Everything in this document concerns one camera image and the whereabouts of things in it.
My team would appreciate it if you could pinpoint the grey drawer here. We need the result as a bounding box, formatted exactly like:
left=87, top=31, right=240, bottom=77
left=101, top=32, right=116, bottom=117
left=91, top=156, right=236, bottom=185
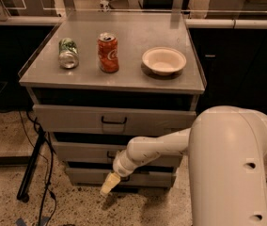
left=66, top=168, right=176, bottom=187
left=51, top=140, right=184, bottom=169
left=33, top=105, right=196, bottom=137

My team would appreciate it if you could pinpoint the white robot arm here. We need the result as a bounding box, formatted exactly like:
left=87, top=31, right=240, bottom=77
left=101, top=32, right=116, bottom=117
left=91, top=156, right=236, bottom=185
left=101, top=106, right=267, bottom=226

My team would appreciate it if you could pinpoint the grey bottom drawer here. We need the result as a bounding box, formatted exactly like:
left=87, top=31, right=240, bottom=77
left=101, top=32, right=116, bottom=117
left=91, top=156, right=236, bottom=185
left=66, top=168, right=176, bottom=187

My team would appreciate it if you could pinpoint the grey top drawer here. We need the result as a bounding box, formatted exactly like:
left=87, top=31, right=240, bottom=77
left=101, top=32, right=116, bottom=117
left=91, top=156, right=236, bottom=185
left=33, top=105, right=196, bottom=137

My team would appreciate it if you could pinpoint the grey drawer cabinet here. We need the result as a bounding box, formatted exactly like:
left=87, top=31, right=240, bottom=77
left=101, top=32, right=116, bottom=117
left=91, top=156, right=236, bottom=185
left=20, top=12, right=205, bottom=175

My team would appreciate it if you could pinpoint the black stand leg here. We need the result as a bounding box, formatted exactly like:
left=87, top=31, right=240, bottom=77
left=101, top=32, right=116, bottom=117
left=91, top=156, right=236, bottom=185
left=17, top=128, right=45, bottom=203

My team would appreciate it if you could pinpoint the red cola can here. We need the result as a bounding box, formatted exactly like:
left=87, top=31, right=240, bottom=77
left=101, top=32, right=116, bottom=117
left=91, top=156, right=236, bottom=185
left=98, top=32, right=119, bottom=73

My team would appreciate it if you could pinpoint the white paper bowl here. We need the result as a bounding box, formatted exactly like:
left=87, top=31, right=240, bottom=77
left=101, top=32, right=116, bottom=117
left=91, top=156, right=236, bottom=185
left=142, top=47, right=187, bottom=76

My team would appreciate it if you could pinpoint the green soda can lying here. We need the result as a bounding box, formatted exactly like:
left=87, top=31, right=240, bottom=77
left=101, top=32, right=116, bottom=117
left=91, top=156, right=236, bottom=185
left=58, top=38, right=79, bottom=69

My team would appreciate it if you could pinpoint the black cables left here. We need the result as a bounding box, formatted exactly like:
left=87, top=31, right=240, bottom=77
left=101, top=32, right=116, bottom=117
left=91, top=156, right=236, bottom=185
left=18, top=110, right=58, bottom=226

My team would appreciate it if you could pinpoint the white horizontal rail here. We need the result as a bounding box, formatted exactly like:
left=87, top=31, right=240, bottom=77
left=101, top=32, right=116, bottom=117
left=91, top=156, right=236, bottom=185
left=0, top=16, right=267, bottom=29

